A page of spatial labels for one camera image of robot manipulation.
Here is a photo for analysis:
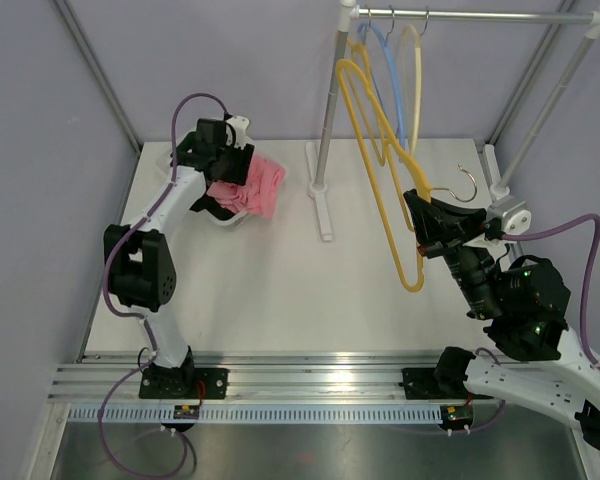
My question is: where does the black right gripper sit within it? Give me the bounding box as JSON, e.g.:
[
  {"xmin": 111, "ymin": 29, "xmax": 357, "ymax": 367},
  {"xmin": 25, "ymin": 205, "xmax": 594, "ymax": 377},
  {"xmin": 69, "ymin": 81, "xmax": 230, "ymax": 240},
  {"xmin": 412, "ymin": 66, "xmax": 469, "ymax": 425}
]
[{"xmin": 405, "ymin": 188, "xmax": 504, "ymax": 318}]

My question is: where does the pink t shirt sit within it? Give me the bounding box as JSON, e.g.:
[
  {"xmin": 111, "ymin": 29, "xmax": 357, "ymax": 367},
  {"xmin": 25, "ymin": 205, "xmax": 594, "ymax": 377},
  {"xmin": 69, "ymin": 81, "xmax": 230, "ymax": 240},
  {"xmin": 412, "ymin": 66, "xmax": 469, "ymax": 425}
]
[{"xmin": 207, "ymin": 154, "xmax": 287, "ymax": 218}]

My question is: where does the black t shirt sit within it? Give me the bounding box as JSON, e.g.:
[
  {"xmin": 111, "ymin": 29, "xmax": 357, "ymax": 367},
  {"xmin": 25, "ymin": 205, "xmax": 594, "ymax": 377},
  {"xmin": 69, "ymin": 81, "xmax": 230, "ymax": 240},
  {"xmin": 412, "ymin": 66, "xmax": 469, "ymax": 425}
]
[{"xmin": 190, "ymin": 194, "xmax": 236, "ymax": 222}]

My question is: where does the blue hanger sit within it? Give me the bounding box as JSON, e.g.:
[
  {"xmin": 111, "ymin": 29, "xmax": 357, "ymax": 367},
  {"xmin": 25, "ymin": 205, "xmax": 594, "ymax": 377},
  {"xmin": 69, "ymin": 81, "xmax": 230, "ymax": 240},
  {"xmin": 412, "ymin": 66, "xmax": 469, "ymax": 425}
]
[{"xmin": 357, "ymin": 5, "xmax": 409, "ymax": 148}]

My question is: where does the yellow hanger with metal hook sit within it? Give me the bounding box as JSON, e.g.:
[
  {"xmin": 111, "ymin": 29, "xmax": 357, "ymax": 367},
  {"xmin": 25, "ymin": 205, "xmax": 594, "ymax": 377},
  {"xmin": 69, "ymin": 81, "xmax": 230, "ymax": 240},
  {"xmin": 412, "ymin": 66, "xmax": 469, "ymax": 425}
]
[{"xmin": 347, "ymin": 9, "xmax": 386, "ymax": 131}]

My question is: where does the cream hanger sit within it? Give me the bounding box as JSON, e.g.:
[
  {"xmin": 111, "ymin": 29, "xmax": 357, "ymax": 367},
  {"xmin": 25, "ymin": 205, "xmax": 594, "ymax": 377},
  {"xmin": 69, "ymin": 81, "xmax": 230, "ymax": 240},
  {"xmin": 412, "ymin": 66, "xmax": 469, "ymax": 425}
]
[{"xmin": 399, "ymin": 24, "xmax": 423, "ymax": 156}]

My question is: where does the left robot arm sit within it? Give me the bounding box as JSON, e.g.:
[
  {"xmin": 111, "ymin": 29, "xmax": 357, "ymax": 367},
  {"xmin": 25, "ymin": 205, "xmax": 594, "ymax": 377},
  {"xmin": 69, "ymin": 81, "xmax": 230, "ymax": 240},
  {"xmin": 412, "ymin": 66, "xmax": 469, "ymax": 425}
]
[{"xmin": 102, "ymin": 114, "xmax": 255, "ymax": 401}]

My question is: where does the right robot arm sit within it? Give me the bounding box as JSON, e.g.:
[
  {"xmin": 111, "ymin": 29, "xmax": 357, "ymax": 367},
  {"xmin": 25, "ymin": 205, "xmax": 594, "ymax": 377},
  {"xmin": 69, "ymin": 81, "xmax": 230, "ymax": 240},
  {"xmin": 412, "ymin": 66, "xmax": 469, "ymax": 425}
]
[{"xmin": 403, "ymin": 190, "xmax": 600, "ymax": 451}]

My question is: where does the white plastic perforated basket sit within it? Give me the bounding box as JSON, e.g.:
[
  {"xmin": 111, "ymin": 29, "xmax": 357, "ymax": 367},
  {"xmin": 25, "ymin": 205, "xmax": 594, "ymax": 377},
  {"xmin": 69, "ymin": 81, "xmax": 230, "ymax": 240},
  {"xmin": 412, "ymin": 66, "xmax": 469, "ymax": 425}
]
[{"xmin": 154, "ymin": 144, "xmax": 290, "ymax": 231}]

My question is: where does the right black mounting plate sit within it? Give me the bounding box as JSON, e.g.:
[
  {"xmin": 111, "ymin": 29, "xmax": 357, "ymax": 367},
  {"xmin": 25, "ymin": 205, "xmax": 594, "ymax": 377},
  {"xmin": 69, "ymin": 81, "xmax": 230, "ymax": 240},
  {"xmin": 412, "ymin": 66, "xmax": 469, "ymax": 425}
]
[{"xmin": 400, "ymin": 367, "xmax": 492, "ymax": 401}]

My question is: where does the black mounting plate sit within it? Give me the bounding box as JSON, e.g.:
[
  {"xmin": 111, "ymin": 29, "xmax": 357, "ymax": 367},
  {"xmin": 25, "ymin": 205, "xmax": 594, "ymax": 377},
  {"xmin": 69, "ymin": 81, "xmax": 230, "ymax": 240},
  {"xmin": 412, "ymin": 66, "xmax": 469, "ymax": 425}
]
[
  {"xmin": 400, "ymin": 367, "xmax": 492, "ymax": 401},
  {"xmin": 138, "ymin": 366, "xmax": 229, "ymax": 400}
]

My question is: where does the metal clothes rack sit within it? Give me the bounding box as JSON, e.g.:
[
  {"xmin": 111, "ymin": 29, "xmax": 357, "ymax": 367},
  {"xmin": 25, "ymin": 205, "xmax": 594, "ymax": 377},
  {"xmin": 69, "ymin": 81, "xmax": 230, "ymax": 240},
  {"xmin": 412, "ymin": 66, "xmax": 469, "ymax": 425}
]
[{"xmin": 304, "ymin": 0, "xmax": 600, "ymax": 244}]

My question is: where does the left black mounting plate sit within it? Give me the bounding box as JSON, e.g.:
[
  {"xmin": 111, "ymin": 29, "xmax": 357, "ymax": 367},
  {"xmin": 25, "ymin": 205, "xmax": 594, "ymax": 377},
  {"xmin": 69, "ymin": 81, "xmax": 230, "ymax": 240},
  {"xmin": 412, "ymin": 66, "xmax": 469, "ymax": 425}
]
[{"xmin": 138, "ymin": 366, "xmax": 229, "ymax": 400}]

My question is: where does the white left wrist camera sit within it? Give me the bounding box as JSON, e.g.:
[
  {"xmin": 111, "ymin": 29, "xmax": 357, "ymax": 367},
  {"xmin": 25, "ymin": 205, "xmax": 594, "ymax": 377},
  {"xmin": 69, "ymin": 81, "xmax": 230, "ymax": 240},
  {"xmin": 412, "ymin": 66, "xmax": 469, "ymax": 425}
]
[{"xmin": 225, "ymin": 116, "xmax": 251, "ymax": 149}]

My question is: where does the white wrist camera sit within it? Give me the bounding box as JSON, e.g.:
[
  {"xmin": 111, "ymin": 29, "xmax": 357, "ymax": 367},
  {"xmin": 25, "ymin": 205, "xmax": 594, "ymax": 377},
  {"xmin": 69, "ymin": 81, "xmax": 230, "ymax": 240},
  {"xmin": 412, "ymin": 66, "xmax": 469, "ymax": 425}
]
[
  {"xmin": 464, "ymin": 195, "xmax": 532, "ymax": 248},
  {"xmin": 225, "ymin": 116, "xmax": 251, "ymax": 149}
]

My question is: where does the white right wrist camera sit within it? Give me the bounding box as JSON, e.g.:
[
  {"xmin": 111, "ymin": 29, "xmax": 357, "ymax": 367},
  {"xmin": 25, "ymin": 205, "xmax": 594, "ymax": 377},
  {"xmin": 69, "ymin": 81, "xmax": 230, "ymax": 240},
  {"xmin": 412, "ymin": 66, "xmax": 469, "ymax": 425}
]
[{"xmin": 464, "ymin": 195, "xmax": 532, "ymax": 248}]

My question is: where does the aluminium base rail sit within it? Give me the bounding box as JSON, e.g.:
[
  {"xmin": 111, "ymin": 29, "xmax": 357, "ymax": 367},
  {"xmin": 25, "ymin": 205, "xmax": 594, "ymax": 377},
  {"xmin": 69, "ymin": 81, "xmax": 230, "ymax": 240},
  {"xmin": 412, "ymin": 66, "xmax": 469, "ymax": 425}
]
[{"xmin": 47, "ymin": 349, "xmax": 589, "ymax": 406}]

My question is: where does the white slotted cable duct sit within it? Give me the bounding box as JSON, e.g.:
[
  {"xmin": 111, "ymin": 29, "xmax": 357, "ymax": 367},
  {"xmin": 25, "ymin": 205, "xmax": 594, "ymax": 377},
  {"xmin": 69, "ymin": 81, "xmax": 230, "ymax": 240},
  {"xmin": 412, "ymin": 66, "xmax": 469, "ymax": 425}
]
[{"xmin": 68, "ymin": 403, "xmax": 442, "ymax": 425}]

